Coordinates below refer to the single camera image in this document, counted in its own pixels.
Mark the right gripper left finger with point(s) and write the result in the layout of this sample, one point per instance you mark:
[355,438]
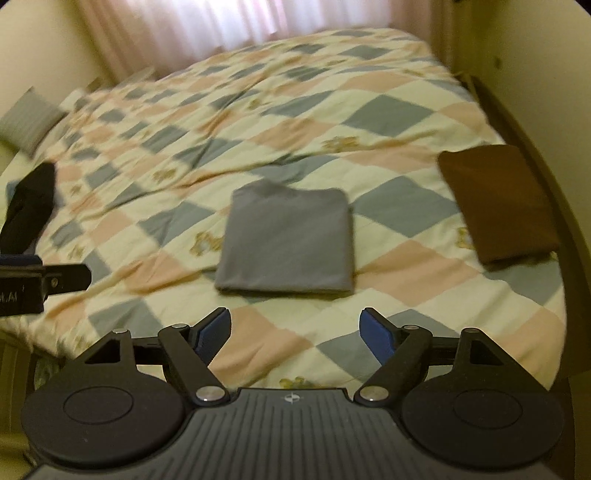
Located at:
[187,353]

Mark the pink curtain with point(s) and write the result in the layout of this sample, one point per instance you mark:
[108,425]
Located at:
[170,35]

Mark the grey pants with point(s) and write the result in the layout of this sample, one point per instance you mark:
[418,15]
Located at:
[283,240]

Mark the folded brown garment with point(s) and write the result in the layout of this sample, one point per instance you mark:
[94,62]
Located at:
[507,212]

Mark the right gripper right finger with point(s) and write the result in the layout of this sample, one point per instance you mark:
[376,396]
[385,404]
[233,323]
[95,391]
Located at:
[401,352]

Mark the black garment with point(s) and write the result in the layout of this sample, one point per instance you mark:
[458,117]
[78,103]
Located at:
[29,210]

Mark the grey striped pillow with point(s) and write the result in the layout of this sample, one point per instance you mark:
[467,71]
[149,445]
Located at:
[28,121]

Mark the checkered quilt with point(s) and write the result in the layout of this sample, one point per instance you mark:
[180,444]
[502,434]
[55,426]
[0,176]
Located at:
[145,173]

